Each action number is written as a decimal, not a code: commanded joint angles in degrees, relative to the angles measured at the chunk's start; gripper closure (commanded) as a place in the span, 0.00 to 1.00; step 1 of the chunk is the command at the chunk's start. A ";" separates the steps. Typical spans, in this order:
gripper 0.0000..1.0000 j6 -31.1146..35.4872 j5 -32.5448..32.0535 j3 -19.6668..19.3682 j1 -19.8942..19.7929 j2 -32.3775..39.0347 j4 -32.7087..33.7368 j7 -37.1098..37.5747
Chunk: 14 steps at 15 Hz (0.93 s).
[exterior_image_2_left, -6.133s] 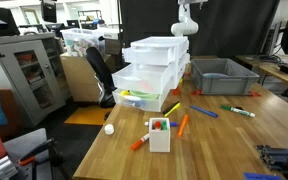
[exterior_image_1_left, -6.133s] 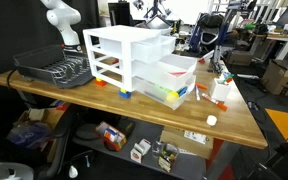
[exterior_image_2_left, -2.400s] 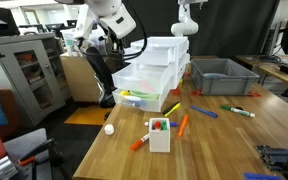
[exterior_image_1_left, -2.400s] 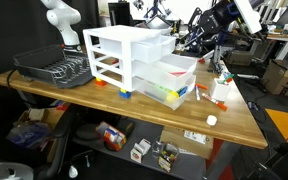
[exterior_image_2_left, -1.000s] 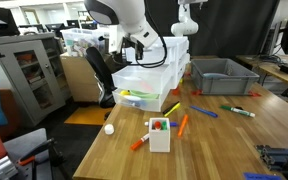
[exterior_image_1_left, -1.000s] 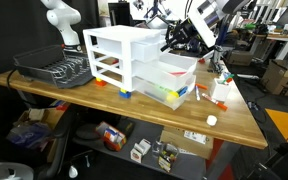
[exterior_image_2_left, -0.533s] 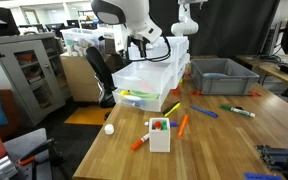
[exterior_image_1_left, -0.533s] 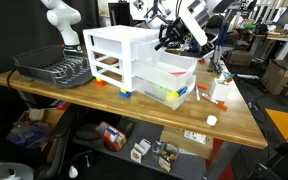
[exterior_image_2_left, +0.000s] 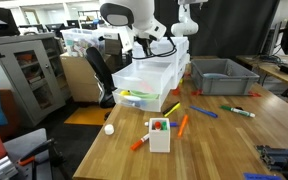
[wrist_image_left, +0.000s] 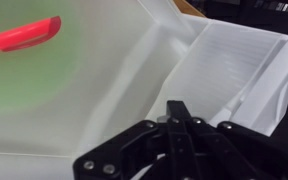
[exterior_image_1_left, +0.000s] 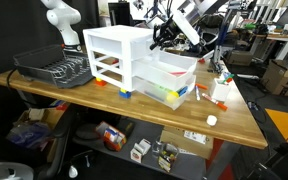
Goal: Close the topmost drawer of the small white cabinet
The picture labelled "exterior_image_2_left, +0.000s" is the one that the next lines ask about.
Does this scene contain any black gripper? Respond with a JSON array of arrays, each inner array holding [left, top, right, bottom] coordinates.
[[136, 35, 155, 57]]

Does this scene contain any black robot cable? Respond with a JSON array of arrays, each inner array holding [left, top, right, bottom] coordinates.
[[131, 37, 178, 61]]

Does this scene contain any wooden side desk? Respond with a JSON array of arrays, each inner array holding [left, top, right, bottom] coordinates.
[[235, 54, 288, 86]]

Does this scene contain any black and yellow marker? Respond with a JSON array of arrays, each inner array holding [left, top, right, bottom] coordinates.
[[162, 101, 182, 118]]

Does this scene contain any black tool with orange handle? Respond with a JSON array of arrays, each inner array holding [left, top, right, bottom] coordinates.
[[17, 137, 57, 167]]

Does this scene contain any gray glass door cabinet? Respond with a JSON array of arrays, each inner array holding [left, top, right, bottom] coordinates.
[[0, 32, 67, 128]]

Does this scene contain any white marker with orange cap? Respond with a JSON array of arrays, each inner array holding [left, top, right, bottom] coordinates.
[[129, 133, 151, 152]]

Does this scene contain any blue flat piece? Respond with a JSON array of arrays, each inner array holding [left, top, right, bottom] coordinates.
[[243, 172, 283, 180]]

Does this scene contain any beige wooden box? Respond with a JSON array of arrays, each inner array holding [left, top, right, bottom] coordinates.
[[59, 52, 102, 104]]

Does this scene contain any green marker in drawer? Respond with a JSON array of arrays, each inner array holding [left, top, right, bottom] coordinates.
[[130, 90, 160, 100]]

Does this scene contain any translucent drawer holding markers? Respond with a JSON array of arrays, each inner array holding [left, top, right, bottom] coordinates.
[[111, 79, 173, 113]]

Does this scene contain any orange floor mat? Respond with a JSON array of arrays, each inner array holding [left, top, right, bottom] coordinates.
[[63, 105, 116, 127]]

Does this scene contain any short white plastic drawer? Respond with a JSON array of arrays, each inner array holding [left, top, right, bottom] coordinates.
[[131, 40, 179, 64]]

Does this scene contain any yellow marker in drawer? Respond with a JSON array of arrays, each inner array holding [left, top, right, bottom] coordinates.
[[119, 89, 132, 97]]

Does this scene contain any red toy block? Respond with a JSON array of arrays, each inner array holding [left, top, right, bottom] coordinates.
[[190, 88, 203, 97]]

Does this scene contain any plain orange marker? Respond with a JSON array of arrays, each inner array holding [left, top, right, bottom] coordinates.
[[177, 114, 190, 138]]

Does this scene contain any clear plastic storage bin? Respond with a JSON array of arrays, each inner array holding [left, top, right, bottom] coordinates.
[[60, 27, 110, 58]]

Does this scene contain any gray stool seat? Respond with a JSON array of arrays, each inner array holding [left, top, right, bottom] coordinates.
[[3, 127, 50, 164]]

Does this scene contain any plain blue marker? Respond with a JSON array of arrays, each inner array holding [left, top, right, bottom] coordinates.
[[189, 105, 219, 119]]

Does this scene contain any white round cap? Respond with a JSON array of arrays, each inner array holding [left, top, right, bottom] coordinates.
[[104, 123, 116, 136]]

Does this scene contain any empty translucent white drawer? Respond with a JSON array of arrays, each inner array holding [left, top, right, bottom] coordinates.
[[111, 59, 176, 95]]

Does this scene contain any white marker with green cap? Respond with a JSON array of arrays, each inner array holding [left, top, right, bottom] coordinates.
[[220, 105, 256, 119]]

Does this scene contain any black office chair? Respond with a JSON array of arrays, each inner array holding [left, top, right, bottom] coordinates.
[[85, 46, 118, 109]]

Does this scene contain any gray plastic crate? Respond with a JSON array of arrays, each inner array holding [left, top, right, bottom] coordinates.
[[190, 58, 261, 97]]

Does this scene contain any small white cabinet frame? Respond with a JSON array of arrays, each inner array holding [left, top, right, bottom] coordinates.
[[131, 36, 190, 90]]

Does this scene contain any white square marker cup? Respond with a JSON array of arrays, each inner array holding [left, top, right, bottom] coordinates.
[[148, 117, 172, 154]]

